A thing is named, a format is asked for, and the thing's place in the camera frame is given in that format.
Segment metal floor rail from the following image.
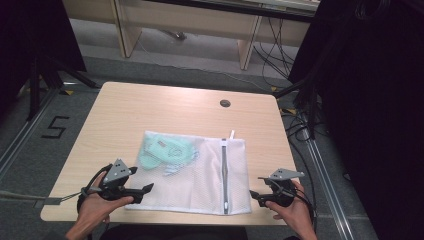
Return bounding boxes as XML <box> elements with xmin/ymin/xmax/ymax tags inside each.
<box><xmin>0</xmin><ymin>87</ymin><xmax>63</xmax><ymax>180</ymax></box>
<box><xmin>298</xmin><ymin>123</ymin><xmax>356</xmax><ymax>240</ymax></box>

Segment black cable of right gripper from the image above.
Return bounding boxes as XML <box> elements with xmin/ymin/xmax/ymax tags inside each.
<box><xmin>281</xmin><ymin>185</ymin><xmax>317</xmax><ymax>232</ymax></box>

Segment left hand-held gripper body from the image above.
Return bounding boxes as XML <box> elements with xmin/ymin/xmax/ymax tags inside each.
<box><xmin>81</xmin><ymin>158</ymin><xmax>138</xmax><ymax>202</ymax></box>

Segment mint green garment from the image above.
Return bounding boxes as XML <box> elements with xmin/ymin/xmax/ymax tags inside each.
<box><xmin>137</xmin><ymin>136</ymin><xmax>198</xmax><ymax>171</ymax></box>

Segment black floor cables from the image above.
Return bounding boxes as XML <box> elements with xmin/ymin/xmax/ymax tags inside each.
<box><xmin>279</xmin><ymin>108</ymin><xmax>318</xmax><ymax>204</ymax></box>

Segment person's left hand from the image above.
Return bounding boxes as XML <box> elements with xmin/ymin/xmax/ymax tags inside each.
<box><xmin>77</xmin><ymin>172</ymin><xmax>135</xmax><ymax>231</ymax></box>

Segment grey cable of left gripper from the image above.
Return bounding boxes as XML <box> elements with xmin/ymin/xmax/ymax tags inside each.
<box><xmin>0</xmin><ymin>163</ymin><xmax>115</xmax><ymax>202</ymax></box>

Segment black metal stand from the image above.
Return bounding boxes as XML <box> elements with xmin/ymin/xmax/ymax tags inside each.
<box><xmin>272</xmin><ymin>75</ymin><xmax>323</xmax><ymax>141</ymax></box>

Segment person's right hand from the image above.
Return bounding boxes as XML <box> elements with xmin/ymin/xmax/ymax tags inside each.
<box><xmin>265</xmin><ymin>179</ymin><xmax>316</xmax><ymax>236</ymax></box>

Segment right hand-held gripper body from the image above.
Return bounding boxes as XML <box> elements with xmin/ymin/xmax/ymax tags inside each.
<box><xmin>261</xmin><ymin>167</ymin><xmax>306</xmax><ymax>208</ymax></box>

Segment light wooden desk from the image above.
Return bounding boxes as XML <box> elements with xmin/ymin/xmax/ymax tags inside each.
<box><xmin>62</xmin><ymin>0</ymin><xmax>322</xmax><ymax>72</ymax></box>

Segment person's dark lap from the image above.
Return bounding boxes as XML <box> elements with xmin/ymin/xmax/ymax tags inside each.
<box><xmin>99</xmin><ymin>224</ymin><xmax>248</xmax><ymax>240</ymax></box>

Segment black curtain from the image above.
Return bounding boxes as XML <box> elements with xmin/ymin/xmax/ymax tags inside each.
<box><xmin>0</xmin><ymin>0</ymin><xmax>88</xmax><ymax>114</ymax></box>
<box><xmin>287</xmin><ymin>0</ymin><xmax>424</xmax><ymax>240</ymax></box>

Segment white mesh laundry bag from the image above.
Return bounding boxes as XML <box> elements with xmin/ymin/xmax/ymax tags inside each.
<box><xmin>124</xmin><ymin>130</ymin><xmax>253</xmax><ymax>216</ymax></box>

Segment black tripod stand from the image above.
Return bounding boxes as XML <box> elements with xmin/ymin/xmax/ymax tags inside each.
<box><xmin>25</xmin><ymin>55</ymin><xmax>102</xmax><ymax>122</ymax></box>

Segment black hanging cables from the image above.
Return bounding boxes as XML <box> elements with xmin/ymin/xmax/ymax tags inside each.
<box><xmin>252</xmin><ymin>15</ymin><xmax>302</xmax><ymax>88</ymax></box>

